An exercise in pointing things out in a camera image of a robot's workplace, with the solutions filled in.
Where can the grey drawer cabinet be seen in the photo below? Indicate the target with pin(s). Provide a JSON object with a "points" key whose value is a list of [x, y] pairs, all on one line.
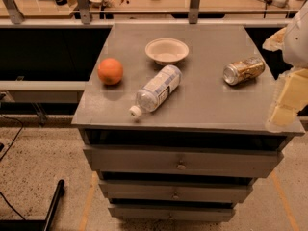
{"points": [[198, 155]]}

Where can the clear plastic water bottle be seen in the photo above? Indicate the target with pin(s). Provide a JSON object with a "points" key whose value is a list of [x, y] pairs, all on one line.
{"points": [[156, 91]]}

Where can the orange fruit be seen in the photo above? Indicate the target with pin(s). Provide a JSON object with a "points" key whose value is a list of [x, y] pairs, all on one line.
{"points": [[110, 71]]}

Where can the grey metal rail frame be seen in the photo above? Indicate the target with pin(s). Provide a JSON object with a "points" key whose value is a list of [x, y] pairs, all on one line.
{"points": [[250, 12]]}

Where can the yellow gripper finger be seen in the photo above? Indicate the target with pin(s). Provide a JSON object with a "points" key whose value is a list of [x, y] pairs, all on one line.
{"points": [[290, 97], [276, 41]]}

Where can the black metal stand leg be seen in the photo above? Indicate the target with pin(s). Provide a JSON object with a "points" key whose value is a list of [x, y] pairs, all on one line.
{"points": [[39, 224]]}

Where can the orange metal soda can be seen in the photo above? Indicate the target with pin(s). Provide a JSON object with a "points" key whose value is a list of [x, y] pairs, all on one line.
{"points": [[242, 71]]}

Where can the white paper bowl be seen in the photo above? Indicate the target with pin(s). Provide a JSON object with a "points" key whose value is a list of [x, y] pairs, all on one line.
{"points": [[164, 51]]}

